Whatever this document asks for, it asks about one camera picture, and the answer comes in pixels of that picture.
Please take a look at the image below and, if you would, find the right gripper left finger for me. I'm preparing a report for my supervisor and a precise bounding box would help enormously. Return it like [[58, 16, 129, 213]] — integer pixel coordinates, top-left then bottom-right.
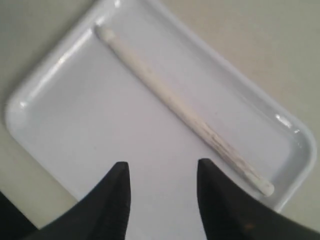
[[0, 161, 131, 240]]

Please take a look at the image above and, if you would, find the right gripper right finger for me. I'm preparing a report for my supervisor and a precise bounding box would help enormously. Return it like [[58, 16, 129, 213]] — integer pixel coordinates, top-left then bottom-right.
[[196, 158, 320, 240]]

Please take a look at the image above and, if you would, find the white wooden drumstick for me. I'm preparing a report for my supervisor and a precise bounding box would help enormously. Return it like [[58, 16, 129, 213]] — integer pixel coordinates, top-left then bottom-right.
[[95, 25, 275, 197]]

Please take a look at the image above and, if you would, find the white rectangular plastic tray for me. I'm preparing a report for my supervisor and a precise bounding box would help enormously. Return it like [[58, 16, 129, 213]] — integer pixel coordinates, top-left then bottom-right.
[[4, 0, 318, 213]]

